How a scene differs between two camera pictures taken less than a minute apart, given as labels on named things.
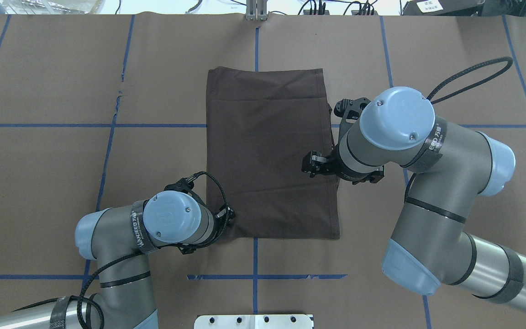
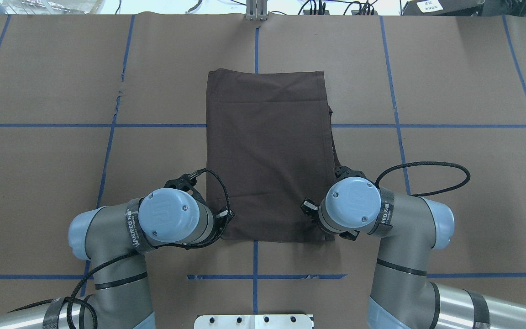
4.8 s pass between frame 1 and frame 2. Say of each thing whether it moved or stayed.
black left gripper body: stayed
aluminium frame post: stayed
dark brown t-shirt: stayed
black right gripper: moved
